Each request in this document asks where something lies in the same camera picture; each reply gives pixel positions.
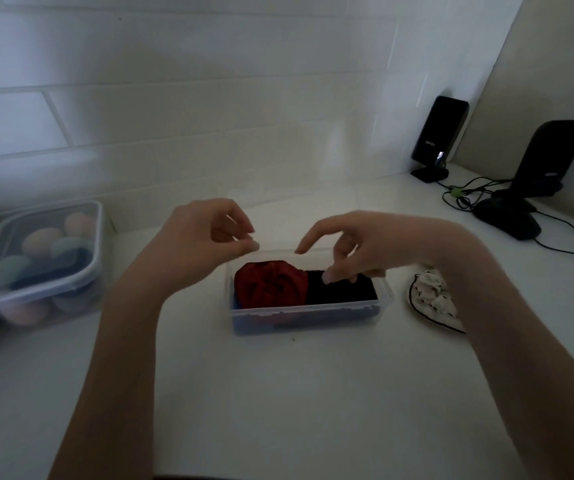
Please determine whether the red scrunchie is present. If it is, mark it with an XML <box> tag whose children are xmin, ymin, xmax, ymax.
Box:
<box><xmin>234</xmin><ymin>261</ymin><xmax>310</xmax><ymax>310</ymax></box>

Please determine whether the person's left hand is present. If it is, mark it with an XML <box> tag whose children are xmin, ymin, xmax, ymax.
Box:
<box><xmin>128</xmin><ymin>198</ymin><xmax>261</xmax><ymax>296</ymax></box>

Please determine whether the small clear plastic container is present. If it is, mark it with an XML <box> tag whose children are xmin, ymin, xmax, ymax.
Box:
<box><xmin>224</xmin><ymin>247</ymin><xmax>394</xmax><ymax>337</ymax></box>

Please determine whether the black cable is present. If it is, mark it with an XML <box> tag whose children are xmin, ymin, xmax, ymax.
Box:
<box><xmin>441</xmin><ymin>176</ymin><xmax>574</xmax><ymax>257</ymax></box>

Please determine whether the person's left forearm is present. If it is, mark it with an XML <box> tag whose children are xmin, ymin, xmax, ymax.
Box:
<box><xmin>48</xmin><ymin>272</ymin><xmax>180</xmax><ymax>480</ymax></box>

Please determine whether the black desktop speaker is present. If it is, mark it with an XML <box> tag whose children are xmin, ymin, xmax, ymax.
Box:
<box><xmin>492</xmin><ymin>119</ymin><xmax>574</xmax><ymax>200</ymax></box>
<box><xmin>410</xmin><ymin>96</ymin><xmax>470</xmax><ymax>184</ymax></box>

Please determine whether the pile of pastel makeup sponges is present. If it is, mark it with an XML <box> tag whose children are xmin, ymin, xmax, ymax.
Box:
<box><xmin>0</xmin><ymin>212</ymin><xmax>99</xmax><ymax>326</ymax></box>

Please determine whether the person's right forearm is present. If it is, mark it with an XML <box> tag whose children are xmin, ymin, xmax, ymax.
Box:
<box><xmin>424</xmin><ymin>220</ymin><xmax>574</xmax><ymax>480</ymax></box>

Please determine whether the black scrunchie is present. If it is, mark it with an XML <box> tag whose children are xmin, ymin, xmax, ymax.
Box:
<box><xmin>306</xmin><ymin>269</ymin><xmax>379</xmax><ymax>306</ymax></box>

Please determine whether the person's right hand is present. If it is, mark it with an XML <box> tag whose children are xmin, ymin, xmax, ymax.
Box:
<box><xmin>294</xmin><ymin>210</ymin><xmax>441</xmax><ymax>286</ymax></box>

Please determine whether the clear lidded plastic container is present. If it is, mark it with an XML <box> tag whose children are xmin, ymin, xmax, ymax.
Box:
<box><xmin>0</xmin><ymin>200</ymin><xmax>106</xmax><ymax>329</ymax></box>

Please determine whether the white patterned scrunchie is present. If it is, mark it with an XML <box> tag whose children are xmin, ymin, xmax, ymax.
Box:
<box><xmin>407</xmin><ymin>266</ymin><xmax>468</xmax><ymax>335</ymax></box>

